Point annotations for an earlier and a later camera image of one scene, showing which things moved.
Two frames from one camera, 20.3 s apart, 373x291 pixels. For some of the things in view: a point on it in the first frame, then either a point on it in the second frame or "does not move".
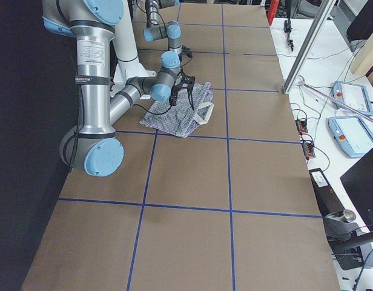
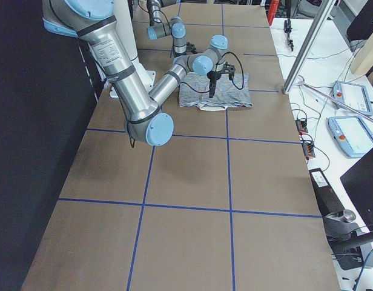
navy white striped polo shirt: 178,119 → 194,91
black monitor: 362,181 does not move
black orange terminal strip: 307,143 does not move
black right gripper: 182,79 → 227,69
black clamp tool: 287,25 does not move
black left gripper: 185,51 → 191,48
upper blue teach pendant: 355,95 does not move
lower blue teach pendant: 352,135 does not move
